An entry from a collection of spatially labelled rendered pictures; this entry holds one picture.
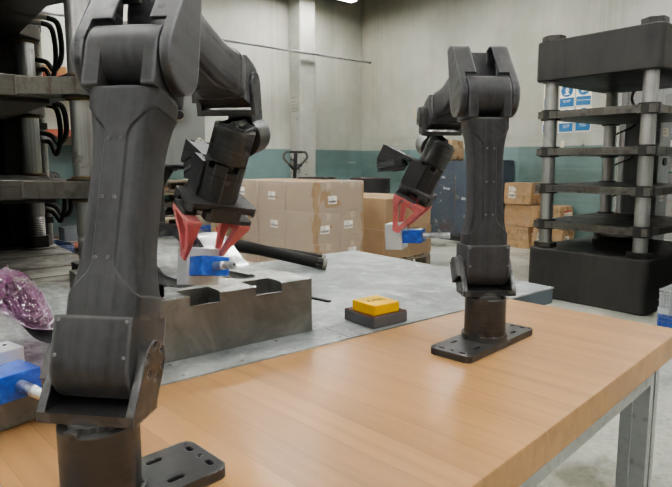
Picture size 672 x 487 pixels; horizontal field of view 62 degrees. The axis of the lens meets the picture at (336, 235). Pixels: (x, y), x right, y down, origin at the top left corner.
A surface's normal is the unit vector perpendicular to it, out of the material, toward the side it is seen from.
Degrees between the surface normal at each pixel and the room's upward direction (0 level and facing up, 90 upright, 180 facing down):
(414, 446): 0
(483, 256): 87
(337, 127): 90
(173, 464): 0
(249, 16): 90
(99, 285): 74
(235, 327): 90
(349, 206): 81
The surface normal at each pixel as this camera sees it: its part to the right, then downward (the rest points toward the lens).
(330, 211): 0.68, -0.04
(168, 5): -0.11, -0.50
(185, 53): 0.99, 0.02
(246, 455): 0.00, -0.99
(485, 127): 0.07, 0.07
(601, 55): -0.77, 0.08
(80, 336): -0.14, -0.15
